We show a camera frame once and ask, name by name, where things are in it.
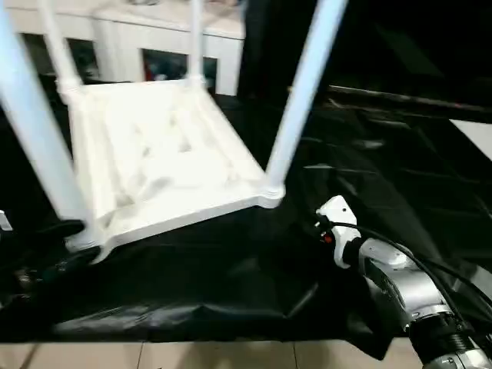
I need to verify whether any white plastic table top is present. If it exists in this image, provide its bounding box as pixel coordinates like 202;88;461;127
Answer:
57;78;288;267

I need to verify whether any black work mat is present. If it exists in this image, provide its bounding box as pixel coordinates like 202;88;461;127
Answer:
0;72;492;361

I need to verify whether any grey metal rod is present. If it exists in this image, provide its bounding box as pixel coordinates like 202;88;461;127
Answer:
326;85;492;122

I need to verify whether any white sideboard with glass doors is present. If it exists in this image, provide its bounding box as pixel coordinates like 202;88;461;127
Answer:
7;0;247;95

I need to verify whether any black backdrop cloth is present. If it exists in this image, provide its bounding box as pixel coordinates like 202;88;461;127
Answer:
236;0;492;109

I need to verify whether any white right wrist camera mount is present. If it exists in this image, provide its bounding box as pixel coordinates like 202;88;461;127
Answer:
314;194;364;269

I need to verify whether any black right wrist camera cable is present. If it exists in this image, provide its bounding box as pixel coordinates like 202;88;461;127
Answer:
326;221;492;347

